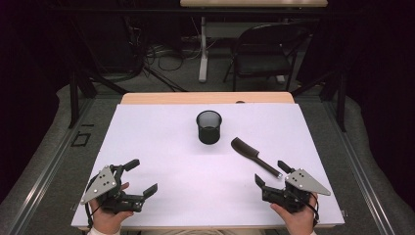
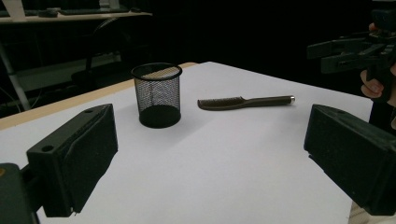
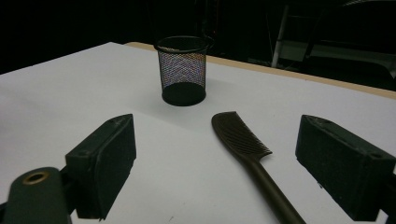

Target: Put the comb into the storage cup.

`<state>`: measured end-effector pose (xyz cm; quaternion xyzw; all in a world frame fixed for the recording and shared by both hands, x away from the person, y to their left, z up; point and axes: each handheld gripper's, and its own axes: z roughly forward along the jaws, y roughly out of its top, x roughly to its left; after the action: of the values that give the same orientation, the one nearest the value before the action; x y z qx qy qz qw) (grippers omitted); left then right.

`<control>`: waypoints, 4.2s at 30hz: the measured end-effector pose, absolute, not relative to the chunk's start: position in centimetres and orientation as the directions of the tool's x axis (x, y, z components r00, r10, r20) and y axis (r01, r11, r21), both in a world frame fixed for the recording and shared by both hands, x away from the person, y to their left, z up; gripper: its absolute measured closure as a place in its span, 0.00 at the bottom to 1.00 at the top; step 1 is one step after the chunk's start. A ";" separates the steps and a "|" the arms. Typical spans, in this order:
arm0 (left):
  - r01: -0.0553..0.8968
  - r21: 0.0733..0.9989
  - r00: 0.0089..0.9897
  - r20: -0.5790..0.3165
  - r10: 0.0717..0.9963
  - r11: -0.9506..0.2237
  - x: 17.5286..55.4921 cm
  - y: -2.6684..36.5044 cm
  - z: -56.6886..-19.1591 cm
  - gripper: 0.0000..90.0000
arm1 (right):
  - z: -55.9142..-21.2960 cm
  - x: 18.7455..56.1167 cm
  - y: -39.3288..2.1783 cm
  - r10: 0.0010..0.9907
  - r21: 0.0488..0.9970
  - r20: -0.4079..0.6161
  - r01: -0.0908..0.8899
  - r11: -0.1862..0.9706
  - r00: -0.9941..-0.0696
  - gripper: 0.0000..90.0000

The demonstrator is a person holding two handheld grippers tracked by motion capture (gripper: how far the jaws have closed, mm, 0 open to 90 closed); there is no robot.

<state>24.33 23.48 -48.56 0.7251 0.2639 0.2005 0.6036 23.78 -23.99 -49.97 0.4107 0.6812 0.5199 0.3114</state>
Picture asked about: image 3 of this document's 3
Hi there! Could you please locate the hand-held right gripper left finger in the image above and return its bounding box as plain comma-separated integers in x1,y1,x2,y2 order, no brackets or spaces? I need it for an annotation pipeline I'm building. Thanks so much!
64,113,137,221

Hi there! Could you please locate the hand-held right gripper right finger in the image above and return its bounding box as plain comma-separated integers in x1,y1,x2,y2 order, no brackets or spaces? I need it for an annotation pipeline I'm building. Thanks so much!
294,114,396,222

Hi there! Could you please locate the dark brown comb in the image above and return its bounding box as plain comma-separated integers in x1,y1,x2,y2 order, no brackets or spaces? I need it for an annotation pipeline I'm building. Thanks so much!
211,111,308,224

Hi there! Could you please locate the black mesh pen holder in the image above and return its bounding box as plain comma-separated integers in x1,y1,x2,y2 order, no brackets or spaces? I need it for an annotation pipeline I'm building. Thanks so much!
153,35,210,107

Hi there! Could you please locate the grey stand base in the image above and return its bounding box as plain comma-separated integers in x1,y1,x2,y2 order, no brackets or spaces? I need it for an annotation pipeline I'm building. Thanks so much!
278,39,396,80

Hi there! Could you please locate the metal stand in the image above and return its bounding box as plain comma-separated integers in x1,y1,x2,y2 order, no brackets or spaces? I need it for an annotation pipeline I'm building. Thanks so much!
270,3,291,69

